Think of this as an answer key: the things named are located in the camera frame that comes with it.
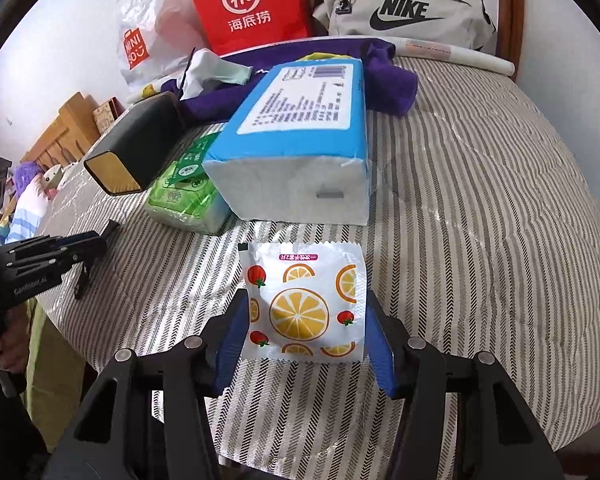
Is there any white plastic shopping bag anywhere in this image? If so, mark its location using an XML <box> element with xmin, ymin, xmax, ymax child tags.
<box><xmin>115</xmin><ymin>0</ymin><xmax>222</xmax><ymax>97</ymax></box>

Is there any white glove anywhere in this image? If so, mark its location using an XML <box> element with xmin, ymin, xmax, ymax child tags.
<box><xmin>179</xmin><ymin>48</ymin><xmax>255</xmax><ymax>101</ymax></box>

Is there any green bed sheet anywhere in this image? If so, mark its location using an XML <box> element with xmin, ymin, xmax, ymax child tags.
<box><xmin>26</xmin><ymin>300</ymin><xmax>87</xmax><ymax>453</ymax></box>

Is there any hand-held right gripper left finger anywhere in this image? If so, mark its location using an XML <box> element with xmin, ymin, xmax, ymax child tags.
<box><xmin>70</xmin><ymin>287</ymin><xmax>253</xmax><ymax>480</ymax></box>

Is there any blue tissue pack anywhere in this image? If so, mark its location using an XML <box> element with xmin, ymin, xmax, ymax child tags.
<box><xmin>201</xmin><ymin>57</ymin><xmax>374</xmax><ymax>226</ymax></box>

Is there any white dotted plush toy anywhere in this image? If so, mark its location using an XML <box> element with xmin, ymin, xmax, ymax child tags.
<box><xmin>36</xmin><ymin>162</ymin><xmax>67</xmax><ymax>202</ymax></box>

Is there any dark green box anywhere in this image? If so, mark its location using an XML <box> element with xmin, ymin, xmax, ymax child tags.
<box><xmin>83</xmin><ymin>92</ymin><xmax>187</xmax><ymax>197</ymax></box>

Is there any yellow object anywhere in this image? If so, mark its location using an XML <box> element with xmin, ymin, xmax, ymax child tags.
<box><xmin>300</xmin><ymin>51</ymin><xmax>352</xmax><ymax>64</ymax></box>

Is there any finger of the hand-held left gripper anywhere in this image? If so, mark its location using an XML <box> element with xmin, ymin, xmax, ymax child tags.
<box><xmin>4</xmin><ymin>231</ymin><xmax>109</xmax><ymax>258</ymax></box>
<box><xmin>4</xmin><ymin>254</ymin><xmax>88</xmax><ymax>275</ymax></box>

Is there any green tissue pack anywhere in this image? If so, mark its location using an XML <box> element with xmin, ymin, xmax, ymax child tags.
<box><xmin>147</xmin><ymin>132</ymin><xmax>232</xmax><ymax>235</ymax></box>

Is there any purple plush toy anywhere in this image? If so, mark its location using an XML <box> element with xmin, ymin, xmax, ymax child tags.
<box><xmin>12</xmin><ymin>160</ymin><xmax>49</xmax><ymax>197</ymax></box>

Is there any fruit print packet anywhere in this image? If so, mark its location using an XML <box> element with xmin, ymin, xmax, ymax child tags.
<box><xmin>237</xmin><ymin>241</ymin><xmax>367</xmax><ymax>364</ymax></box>

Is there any patterned brown box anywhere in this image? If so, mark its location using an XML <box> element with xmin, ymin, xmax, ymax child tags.
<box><xmin>92</xmin><ymin>98</ymin><xmax>126</xmax><ymax>134</ymax></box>

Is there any person's left hand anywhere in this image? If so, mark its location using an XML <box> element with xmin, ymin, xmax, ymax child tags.
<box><xmin>0</xmin><ymin>300</ymin><xmax>32</xmax><ymax>378</ymax></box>

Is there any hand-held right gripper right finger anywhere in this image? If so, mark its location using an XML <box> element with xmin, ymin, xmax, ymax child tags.
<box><xmin>362</xmin><ymin>290</ymin><xmax>567</xmax><ymax>480</ymax></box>

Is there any purple cloth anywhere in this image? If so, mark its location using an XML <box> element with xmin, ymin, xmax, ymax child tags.
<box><xmin>178</xmin><ymin>37</ymin><xmax>419</xmax><ymax>124</ymax></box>

